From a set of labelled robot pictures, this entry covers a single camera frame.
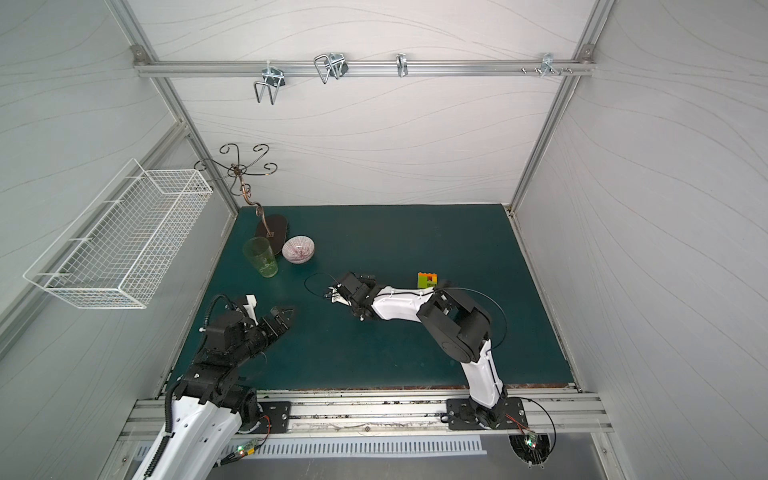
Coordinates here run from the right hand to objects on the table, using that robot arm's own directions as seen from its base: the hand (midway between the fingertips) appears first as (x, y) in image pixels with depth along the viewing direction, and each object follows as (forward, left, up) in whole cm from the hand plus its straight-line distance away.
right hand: (363, 283), depth 94 cm
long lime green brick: (+3, -20, -3) cm, 20 cm away
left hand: (-16, +17, +8) cm, 25 cm away
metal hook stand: (+22, +37, +2) cm, 43 cm away
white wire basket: (-10, +54, +29) cm, 62 cm away
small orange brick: (+6, -21, -2) cm, 22 cm away
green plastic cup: (+6, +33, +9) cm, 35 cm away
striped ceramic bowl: (+14, +25, -1) cm, 29 cm away
